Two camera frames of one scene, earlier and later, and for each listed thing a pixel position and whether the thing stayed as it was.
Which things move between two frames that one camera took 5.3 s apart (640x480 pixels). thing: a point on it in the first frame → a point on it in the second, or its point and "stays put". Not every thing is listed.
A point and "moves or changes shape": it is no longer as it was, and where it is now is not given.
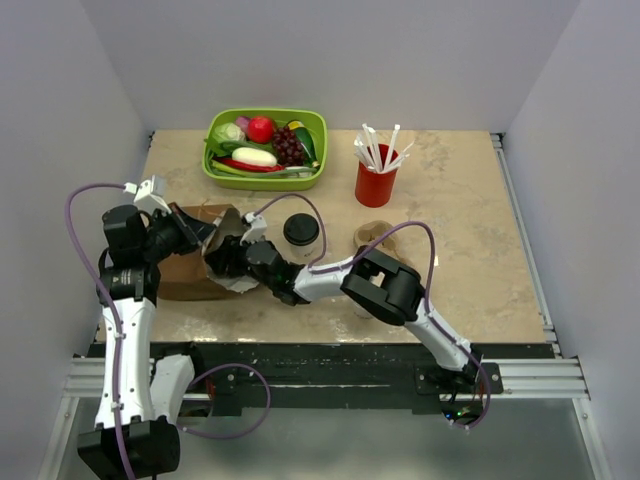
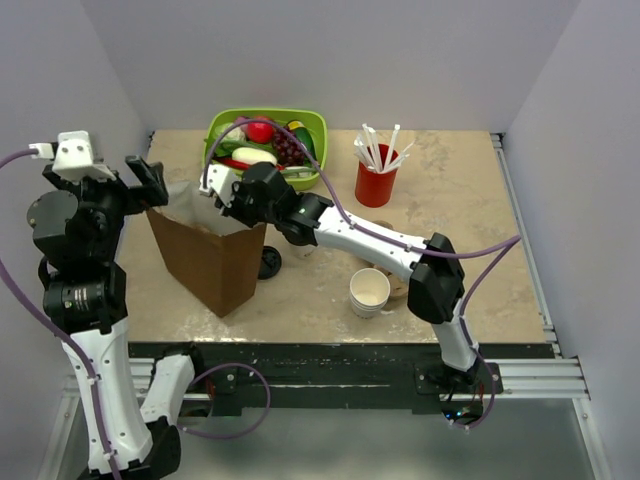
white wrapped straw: x=366 y=155 stays put
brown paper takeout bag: x=183 y=274 moves or changes shape
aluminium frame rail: x=547 y=377 stays put
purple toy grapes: x=288 y=147 stays put
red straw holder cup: x=376 y=189 stays put
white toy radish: x=254 y=156 stays put
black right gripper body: x=236 y=248 → x=240 y=204
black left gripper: x=196 y=231 → x=149 y=175
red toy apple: x=260 y=129 stays put
